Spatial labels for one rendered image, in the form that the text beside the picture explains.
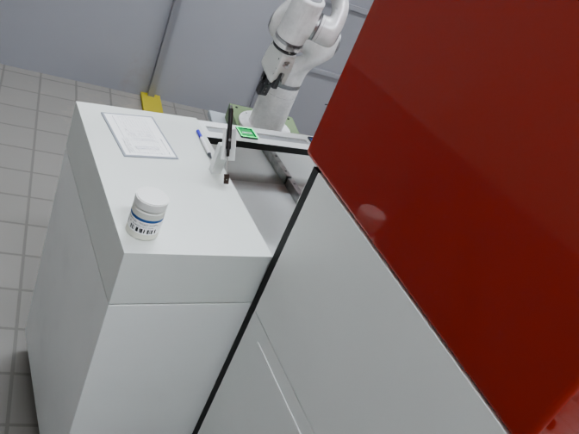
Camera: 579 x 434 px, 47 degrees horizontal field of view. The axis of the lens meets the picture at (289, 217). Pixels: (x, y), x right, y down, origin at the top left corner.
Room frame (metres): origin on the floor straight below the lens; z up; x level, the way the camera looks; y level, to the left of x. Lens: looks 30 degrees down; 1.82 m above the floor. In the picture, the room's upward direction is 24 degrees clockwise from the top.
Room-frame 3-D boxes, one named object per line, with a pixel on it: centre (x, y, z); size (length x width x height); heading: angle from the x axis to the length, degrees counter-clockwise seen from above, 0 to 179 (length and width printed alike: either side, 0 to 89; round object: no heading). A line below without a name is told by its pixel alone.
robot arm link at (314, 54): (2.09, 0.17, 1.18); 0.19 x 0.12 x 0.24; 92
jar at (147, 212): (1.15, 0.28, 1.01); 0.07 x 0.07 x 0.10
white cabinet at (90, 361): (1.60, 0.08, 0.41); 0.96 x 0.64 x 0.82; 127
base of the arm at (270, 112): (2.10, 0.21, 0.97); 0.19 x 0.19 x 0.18
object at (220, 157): (1.50, 0.22, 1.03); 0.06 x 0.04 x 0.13; 37
